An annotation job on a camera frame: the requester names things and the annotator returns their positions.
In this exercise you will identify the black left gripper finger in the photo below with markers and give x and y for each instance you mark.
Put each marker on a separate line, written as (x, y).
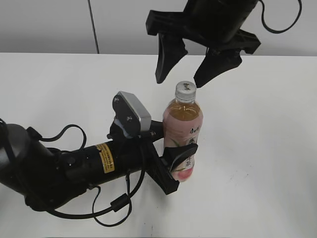
(174, 156)
(156, 130)

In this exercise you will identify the white bottle cap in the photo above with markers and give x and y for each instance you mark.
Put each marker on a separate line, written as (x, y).
(185, 91)

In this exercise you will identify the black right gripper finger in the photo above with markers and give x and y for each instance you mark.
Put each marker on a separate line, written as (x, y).
(215, 63)
(171, 49)

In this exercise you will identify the pink oolong tea bottle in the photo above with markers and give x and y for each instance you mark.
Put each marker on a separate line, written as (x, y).
(182, 123)

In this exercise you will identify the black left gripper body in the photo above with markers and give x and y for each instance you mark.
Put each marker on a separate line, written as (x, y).
(139, 154)

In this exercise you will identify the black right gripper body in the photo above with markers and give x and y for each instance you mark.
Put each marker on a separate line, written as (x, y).
(215, 24)

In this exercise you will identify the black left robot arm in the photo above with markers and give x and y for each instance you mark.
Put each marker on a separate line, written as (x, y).
(48, 178)

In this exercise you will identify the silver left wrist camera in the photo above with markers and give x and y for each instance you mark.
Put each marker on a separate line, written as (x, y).
(130, 114)

